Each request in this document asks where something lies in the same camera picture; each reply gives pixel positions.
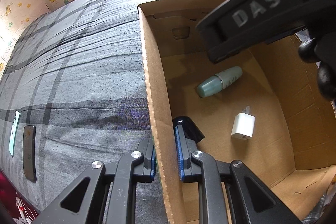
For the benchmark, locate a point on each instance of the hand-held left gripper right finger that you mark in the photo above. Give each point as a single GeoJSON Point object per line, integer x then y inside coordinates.
{"type": "Point", "coordinates": [179, 153]}

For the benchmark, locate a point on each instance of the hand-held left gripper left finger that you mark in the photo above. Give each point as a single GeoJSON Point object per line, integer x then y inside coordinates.
{"type": "Point", "coordinates": [123, 174]}

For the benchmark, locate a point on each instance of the black glossy cylinder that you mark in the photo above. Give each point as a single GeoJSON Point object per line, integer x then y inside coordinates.
{"type": "Point", "coordinates": [187, 128]}

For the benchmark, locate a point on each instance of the small white charger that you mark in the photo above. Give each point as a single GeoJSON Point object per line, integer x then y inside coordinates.
{"type": "Point", "coordinates": [242, 127]}

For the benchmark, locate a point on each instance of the teal plastic bottle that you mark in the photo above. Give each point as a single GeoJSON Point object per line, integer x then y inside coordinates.
{"type": "Point", "coordinates": [219, 82]}

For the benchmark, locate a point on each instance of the brown cardboard box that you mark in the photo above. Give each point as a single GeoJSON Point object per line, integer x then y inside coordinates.
{"type": "Point", "coordinates": [262, 108]}

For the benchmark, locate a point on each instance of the person's right hand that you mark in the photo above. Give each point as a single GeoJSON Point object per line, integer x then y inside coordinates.
{"type": "Point", "coordinates": [326, 79]}

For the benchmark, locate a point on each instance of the black phone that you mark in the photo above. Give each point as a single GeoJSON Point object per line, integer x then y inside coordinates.
{"type": "Point", "coordinates": [29, 153]}

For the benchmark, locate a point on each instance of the grey plaid bed sheet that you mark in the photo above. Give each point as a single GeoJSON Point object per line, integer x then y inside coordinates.
{"type": "Point", "coordinates": [86, 69]}

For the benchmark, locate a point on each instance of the dark red patterned cloth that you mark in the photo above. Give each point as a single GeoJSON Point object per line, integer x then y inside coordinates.
{"type": "Point", "coordinates": [10, 192]}

